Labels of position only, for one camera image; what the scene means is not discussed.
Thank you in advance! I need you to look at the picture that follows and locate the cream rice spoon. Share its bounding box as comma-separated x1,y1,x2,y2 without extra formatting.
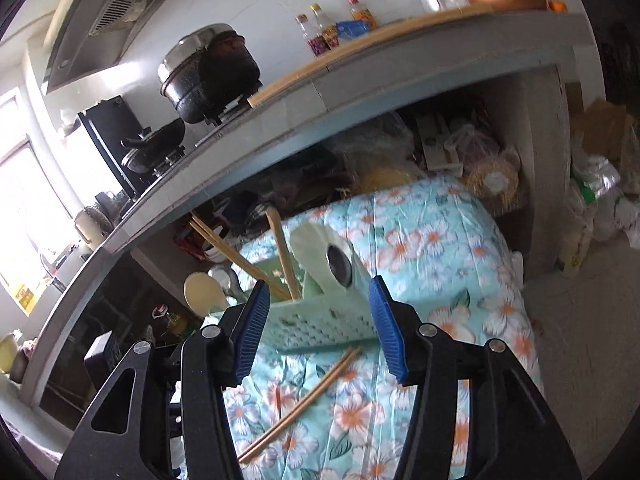
183,272,229,318

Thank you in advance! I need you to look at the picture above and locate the white shell rice paddle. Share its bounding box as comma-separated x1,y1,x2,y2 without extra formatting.
290,222,371,294

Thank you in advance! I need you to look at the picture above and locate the small steel spoon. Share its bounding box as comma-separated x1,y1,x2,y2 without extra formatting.
326,244,355,288

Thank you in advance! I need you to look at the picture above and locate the cooking oil bottle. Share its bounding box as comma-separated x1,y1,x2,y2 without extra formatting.
151,304,189,342

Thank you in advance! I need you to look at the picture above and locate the mint green utensil caddy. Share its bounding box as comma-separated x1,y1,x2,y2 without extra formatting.
260,255,376,353

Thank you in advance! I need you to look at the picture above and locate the floral blue quilt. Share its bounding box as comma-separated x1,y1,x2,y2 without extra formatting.
219,174,546,480

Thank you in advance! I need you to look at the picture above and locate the black wok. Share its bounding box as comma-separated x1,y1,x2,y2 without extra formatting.
120,118,186,176

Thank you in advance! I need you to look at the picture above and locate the wooden cutting board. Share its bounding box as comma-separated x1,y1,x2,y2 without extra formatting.
246,4,494,110

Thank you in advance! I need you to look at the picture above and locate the large black stock pot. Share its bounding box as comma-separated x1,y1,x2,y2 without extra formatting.
157,23,262,124

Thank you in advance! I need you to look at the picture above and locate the dark vinegar bottle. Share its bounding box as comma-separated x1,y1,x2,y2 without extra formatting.
295,14,330,58

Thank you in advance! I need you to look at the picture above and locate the yellow cap sauce bottle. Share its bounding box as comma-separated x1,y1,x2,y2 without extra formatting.
310,3,340,49

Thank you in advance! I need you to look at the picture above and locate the blue seasoning packet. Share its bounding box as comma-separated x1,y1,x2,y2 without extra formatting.
335,20,371,44

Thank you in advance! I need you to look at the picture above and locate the range hood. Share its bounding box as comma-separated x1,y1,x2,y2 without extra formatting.
43,0,166,92

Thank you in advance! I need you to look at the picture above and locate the red cap sauce bottle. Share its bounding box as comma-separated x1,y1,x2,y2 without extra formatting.
346,0,378,30

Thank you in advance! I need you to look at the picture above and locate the grey concrete counter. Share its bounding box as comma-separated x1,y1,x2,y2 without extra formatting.
20,6,594,406

